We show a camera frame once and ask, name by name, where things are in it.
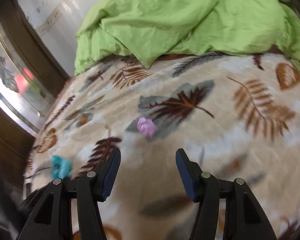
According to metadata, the leaf pattern bed blanket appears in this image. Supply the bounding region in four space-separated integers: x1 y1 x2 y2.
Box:
25 53 300 239

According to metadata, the purple crumpled paper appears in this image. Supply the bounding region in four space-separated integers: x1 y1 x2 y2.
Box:
137 116 158 138

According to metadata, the green quilt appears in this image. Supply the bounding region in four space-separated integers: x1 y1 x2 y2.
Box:
75 0 300 74

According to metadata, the teal wrapper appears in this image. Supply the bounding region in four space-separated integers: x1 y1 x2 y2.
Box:
51 155 72 179

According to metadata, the stained glass wooden door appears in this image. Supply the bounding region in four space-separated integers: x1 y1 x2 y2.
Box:
0 0 69 191

